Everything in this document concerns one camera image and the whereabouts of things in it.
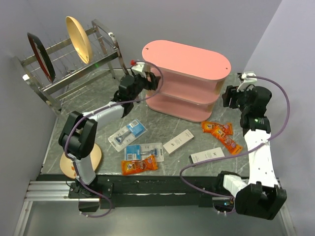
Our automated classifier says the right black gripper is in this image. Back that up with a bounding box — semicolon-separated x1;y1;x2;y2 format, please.
221;84;253;113

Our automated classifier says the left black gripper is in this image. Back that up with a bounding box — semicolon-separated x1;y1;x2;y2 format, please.
131;72;162;102

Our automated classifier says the pink three-tier shelf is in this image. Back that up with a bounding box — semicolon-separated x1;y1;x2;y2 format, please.
142;40;231;122

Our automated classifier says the white razor box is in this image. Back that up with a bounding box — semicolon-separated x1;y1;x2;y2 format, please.
189;147;224;166
163;129;194;154

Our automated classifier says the blue razor blister pack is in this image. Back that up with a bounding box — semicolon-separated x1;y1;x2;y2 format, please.
125;143;164;162
108;119;147;152

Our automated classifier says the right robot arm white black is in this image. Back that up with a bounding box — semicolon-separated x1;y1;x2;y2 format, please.
215;86;287;220

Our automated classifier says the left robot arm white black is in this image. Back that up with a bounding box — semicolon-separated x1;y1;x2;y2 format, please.
58;72;163;198

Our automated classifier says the orange razor bag right upper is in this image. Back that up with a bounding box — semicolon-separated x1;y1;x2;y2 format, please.
201;121;233;135

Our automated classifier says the orange razor bag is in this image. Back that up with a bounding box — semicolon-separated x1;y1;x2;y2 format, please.
121;155;158;176
211;128;243;155
201;121;233;135

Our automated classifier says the orange razor bag right lower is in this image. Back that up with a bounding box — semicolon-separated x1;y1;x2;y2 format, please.
211;128;243;155

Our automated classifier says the metal dish rack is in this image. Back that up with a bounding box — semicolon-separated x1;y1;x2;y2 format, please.
12;19;128;117

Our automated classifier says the yellow wooden plate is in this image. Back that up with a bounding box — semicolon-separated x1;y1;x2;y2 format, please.
65;16;93;64

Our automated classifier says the orange razor bag front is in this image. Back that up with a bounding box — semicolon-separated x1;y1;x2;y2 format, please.
121;155;158;176

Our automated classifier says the black red plate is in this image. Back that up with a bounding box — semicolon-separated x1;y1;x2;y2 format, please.
27;32;56;83

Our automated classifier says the bird painted wooden plate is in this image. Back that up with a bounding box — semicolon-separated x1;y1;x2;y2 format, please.
60;143;102;179

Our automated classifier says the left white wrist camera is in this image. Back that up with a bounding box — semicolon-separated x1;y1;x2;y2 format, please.
130;60;148;76

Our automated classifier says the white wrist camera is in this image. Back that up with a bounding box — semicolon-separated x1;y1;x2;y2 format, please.
237;71;257;92
130;60;148;76

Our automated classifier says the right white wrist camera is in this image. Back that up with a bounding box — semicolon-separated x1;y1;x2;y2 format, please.
237;71;257;92

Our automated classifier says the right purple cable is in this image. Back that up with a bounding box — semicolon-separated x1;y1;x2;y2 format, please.
179;75;289;217

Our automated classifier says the purple cable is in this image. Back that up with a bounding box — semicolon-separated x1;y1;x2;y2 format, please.
64;60;164;218
179;75;289;217

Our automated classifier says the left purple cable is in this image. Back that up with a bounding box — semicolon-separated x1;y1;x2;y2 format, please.
64;60;164;218

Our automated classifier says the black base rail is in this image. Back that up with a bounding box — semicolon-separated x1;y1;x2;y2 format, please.
36;172;249;212

